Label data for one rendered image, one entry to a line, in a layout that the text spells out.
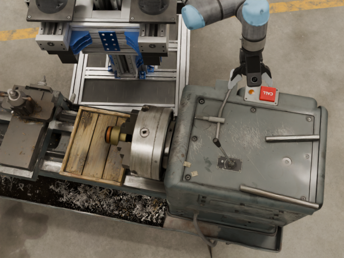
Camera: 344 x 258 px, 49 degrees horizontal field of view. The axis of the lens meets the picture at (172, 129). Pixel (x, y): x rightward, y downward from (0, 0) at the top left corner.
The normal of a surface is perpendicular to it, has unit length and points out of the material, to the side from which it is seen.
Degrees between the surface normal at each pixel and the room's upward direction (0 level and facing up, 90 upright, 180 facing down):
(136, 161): 52
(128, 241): 0
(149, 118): 17
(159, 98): 0
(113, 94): 0
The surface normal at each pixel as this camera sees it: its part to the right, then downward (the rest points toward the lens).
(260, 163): -0.03, -0.36
